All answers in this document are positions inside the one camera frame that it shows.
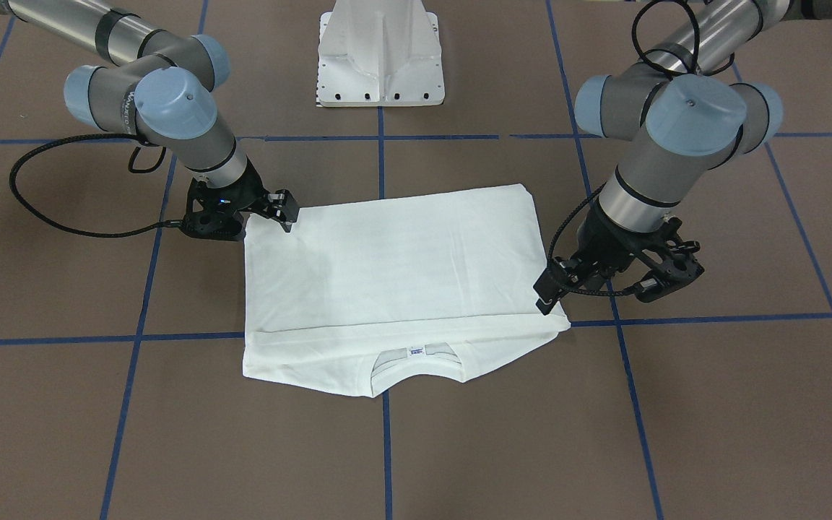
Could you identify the white long-sleeve printed shirt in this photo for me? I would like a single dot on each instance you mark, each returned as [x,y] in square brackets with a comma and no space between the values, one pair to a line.
[360,296]

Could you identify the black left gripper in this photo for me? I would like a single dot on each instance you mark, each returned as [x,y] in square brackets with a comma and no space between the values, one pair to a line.
[601,247]

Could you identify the white camera stand column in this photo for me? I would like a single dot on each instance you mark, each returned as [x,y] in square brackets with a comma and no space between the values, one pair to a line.
[379,54]

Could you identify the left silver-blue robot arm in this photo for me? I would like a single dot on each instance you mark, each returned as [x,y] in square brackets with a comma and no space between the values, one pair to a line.
[681,122]

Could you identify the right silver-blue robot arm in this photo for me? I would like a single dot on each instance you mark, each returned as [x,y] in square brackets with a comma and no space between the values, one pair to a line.
[157,91]

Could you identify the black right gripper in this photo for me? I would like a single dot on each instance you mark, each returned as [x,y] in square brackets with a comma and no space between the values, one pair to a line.
[249,189]

